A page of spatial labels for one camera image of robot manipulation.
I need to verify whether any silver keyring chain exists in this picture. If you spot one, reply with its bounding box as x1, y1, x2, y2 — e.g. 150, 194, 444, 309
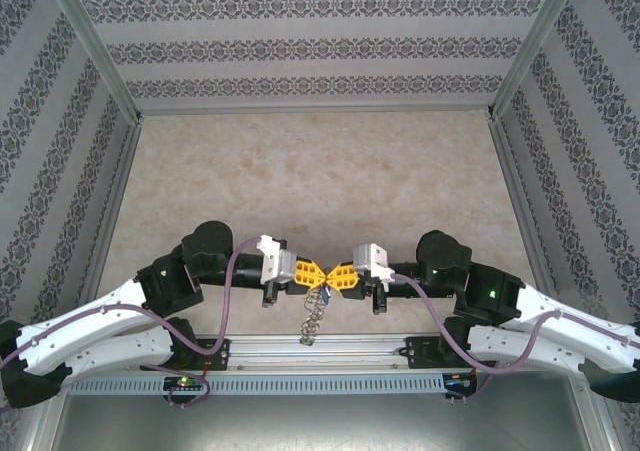
298, 288, 334, 347

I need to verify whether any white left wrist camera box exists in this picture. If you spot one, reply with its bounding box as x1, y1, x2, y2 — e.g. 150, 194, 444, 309
257, 234, 300, 286

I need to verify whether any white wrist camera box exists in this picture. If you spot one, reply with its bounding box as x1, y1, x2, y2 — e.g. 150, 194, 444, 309
257, 234, 300, 286
352, 243, 396, 285

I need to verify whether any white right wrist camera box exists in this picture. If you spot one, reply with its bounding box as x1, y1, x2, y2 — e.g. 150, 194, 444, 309
352, 243, 396, 285

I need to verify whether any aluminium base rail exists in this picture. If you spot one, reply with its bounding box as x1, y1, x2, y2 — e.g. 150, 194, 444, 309
227, 334, 409, 371

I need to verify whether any aluminium frame beam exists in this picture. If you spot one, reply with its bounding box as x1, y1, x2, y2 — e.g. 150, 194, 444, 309
19, 400, 69, 451
74, 118, 144, 317
489, 115, 564, 297
137, 103, 494, 118
574, 383, 619, 451

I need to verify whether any grey slotted cable duct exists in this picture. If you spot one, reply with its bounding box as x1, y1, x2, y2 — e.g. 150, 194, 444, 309
69, 373, 446, 397

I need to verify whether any short purple cable loop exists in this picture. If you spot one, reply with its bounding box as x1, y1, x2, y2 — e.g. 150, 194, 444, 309
142, 364, 214, 411
447, 365, 502, 408

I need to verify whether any grey metal base plate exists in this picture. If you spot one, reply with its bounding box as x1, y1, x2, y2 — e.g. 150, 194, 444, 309
49, 393, 601, 451

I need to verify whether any aluminium frame post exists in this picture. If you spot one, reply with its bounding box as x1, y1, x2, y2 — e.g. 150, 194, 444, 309
41, 0, 145, 122
487, 0, 585, 121

